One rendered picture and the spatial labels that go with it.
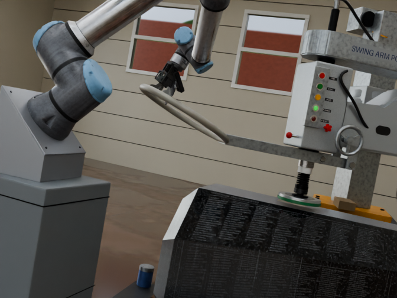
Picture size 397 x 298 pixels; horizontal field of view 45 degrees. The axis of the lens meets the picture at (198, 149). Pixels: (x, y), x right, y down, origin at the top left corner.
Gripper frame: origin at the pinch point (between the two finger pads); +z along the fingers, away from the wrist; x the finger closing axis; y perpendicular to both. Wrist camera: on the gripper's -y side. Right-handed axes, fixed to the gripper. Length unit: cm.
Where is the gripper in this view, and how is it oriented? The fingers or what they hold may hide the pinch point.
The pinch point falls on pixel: (158, 101)
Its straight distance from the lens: 242.6
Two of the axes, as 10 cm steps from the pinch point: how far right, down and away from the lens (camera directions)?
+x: 6.0, 3.5, -7.2
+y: -6.0, -4.1, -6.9
